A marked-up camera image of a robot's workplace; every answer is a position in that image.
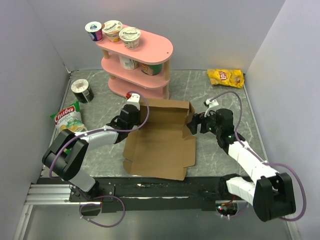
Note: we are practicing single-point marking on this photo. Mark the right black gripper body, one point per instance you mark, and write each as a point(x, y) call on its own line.
point(210, 125)

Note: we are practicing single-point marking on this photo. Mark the orange Chobani yogurt cup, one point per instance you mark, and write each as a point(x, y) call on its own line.
point(112, 29)

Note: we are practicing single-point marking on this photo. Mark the green Chuba chips bag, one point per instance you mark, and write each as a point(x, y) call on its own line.
point(69, 118)

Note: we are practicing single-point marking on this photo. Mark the aluminium frame rail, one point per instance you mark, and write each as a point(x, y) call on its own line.
point(41, 194)

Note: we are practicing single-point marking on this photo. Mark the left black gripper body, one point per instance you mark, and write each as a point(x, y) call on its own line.
point(136, 122)

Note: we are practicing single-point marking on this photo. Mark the white Chobani yogurt cup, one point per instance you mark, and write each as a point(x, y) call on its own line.
point(130, 36)

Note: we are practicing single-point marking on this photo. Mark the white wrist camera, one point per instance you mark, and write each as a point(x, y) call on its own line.
point(210, 105)
point(133, 99)

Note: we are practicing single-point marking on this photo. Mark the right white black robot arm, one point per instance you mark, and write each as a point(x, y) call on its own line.
point(268, 191)

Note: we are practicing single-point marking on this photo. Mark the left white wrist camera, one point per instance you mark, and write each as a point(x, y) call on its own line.
point(133, 99)

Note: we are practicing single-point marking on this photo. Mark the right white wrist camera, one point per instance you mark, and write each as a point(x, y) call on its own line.
point(210, 105)

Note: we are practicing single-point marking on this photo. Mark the brown cardboard box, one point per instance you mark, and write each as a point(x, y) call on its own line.
point(164, 147)

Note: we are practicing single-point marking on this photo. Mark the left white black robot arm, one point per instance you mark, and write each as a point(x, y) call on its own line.
point(66, 154)

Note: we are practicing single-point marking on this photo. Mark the blue white yogurt cup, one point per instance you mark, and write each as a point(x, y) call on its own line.
point(94, 30)

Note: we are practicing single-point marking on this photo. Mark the black can with white lid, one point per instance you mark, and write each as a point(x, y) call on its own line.
point(82, 91)

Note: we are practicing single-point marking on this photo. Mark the green can on middle shelf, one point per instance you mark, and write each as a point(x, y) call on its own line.
point(151, 70)

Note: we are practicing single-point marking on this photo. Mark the yellow Lays chips bag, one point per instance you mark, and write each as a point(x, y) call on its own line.
point(226, 77)

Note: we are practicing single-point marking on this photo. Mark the pink three-tier shelf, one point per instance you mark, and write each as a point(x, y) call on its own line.
point(153, 49)

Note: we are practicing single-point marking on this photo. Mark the white cup on middle shelf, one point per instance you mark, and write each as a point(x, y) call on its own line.
point(128, 63)

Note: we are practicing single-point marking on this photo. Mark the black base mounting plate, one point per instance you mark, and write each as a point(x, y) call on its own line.
point(155, 194)

